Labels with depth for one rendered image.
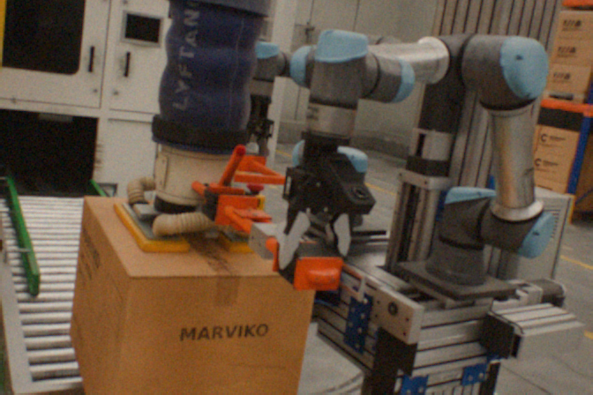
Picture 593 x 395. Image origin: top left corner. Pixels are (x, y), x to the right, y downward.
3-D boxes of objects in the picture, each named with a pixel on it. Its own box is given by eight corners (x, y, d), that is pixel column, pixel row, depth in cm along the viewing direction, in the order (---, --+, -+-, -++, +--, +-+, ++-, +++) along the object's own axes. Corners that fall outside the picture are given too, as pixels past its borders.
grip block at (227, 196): (198, 212, 128) (203, 185, 127) (243, 214, 133) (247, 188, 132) (212, 224, 121) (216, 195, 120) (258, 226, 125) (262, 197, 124)
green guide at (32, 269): (-10, 188, 356) (-9, 173, 354) (11, 189, 361) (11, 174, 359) (7, 297, 218) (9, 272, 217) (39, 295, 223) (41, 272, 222)
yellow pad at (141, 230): (112, 209, 158) (115, 190, 157) (151, 211, 163) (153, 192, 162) (142, 252, 128) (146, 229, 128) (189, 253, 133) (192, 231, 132)
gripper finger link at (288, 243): (270, 258, 98) (298, 207, 98) (286, 272, 93) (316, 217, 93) (254, 251, 96) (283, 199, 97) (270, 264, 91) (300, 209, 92)
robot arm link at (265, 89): (244, 78, 181) (270, 81, 185) (243, 93, 182) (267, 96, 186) (254, 80, 175) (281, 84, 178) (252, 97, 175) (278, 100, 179)
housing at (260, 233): (245, 247, 109) (249, 222, 109) (280, 247, 112) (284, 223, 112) (261, 260, 103) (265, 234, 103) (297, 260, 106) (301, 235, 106)
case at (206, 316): (68, 334, 173) (83, 196, 166) (205, 327, 191) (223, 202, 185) (107, 471, 121) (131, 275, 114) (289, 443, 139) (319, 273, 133)
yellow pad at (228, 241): (184, 212, 167) (187, 194, 166) (220, 213, 172) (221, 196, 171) (228, 253, 137) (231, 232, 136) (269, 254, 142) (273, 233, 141)
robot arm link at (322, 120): (366, 112, 92) (319, 105, 88) (361, 142, 93) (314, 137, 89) (341, 106, 99) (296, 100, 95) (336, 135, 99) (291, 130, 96)
